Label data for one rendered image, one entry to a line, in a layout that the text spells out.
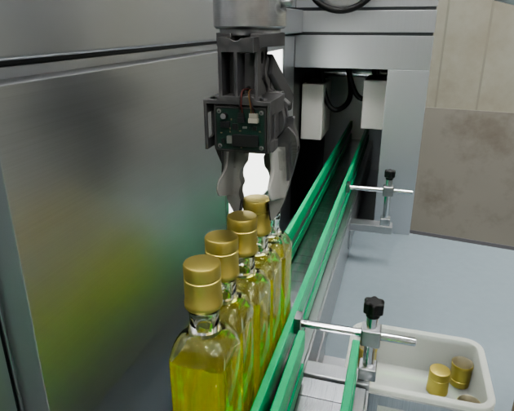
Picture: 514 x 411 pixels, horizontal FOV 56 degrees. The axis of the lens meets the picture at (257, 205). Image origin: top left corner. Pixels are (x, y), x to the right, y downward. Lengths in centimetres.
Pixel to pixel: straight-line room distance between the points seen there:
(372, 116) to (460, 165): 158
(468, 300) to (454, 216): 194
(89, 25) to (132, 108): 10
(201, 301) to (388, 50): 110
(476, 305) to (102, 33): 100
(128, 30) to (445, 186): 271
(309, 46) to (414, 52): 29
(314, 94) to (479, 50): 156
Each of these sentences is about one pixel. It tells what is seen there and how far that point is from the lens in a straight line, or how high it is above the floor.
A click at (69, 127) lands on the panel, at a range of 46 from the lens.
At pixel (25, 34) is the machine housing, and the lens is 43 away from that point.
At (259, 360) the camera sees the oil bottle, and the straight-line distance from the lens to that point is 59.
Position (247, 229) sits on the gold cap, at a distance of 52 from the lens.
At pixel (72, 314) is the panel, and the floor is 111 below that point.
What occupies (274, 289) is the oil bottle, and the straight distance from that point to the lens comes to 61.
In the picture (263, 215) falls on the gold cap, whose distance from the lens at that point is 58.
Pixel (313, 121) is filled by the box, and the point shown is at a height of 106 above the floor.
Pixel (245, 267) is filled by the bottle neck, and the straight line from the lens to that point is 54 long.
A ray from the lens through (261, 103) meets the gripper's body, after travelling 48.
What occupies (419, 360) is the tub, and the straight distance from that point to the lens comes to 96.
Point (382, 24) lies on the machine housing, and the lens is 142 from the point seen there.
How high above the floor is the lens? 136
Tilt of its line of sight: 21 degrees down
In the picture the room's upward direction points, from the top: straight up
